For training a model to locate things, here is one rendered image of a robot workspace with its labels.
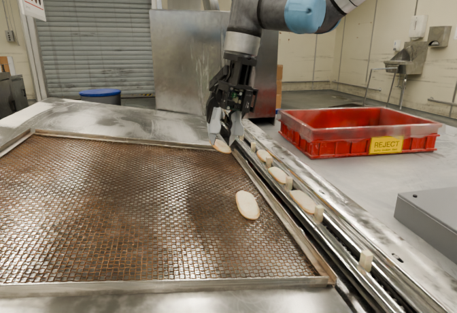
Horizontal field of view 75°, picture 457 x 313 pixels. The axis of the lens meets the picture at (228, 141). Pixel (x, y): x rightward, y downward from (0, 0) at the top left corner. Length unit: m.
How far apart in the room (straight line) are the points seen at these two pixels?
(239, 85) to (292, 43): 7.69
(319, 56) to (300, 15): 8.10
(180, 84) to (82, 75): 6.52
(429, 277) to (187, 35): 1.07
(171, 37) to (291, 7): 0.73
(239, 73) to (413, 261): 0.44
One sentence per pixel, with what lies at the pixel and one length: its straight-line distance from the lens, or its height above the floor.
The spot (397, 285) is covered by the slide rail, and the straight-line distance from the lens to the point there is 0.51.
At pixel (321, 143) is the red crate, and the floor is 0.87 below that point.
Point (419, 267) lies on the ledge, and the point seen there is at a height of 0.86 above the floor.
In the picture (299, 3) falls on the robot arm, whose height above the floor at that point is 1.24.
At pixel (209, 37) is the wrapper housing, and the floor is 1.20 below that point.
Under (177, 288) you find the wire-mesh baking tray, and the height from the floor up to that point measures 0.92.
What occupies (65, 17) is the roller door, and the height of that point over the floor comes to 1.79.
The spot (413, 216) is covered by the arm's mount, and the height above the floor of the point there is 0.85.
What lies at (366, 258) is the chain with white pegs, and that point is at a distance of 0.52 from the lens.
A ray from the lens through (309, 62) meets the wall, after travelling 8.54.
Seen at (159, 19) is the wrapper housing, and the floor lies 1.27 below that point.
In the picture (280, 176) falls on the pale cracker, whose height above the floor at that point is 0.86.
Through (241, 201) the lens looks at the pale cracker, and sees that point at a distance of 0.53.
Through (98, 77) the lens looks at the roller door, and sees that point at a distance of 7.66.
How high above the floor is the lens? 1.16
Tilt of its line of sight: 17 degrees down
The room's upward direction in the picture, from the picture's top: straight up
